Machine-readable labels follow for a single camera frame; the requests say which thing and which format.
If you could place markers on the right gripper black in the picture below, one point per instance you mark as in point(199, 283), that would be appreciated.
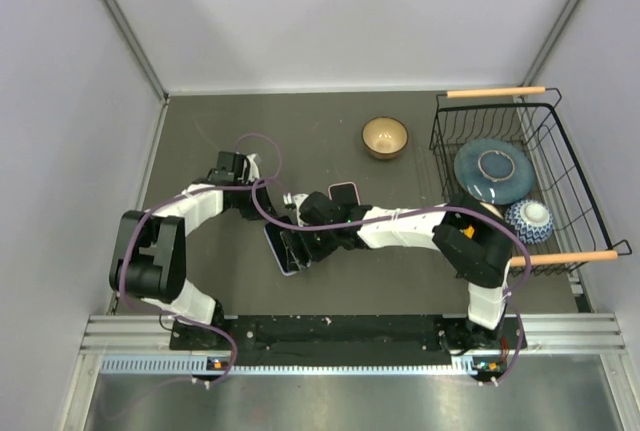
point(318, 254)

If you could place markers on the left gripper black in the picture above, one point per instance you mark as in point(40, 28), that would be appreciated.
point(263, 196)

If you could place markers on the lavender phone case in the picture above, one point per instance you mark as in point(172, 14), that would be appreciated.
point(277, 246)

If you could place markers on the pink phone case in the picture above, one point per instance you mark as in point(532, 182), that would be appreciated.
point(345, 193)

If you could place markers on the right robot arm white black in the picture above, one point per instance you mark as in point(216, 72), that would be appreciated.
point(482, 261)

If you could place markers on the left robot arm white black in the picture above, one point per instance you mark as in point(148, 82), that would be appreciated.
point(150, 259)

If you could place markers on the tan ceramic bowl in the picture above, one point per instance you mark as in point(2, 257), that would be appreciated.
point(385, 138)

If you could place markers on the yellow bowl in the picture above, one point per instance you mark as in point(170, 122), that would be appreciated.
point(473, 227)

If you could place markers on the blue ceramic plate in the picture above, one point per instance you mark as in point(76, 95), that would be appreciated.
point(493, 171)

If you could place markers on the blue white patterned bowl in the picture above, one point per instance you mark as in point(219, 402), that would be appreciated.
point(532, 221)

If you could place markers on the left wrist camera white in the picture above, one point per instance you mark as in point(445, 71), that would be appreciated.
point(251, 170)

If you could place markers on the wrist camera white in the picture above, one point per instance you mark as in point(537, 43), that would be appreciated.
point(293, 202)
point(251, 170)

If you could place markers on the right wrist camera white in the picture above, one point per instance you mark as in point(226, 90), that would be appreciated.
point(293, 202)

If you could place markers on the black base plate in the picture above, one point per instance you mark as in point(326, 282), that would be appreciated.
point(365, 340)

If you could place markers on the aluminium rail frame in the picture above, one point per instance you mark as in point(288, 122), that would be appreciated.
point(348, 372)

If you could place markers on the black wire basket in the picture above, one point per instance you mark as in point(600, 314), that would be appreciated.
point(531, 124)

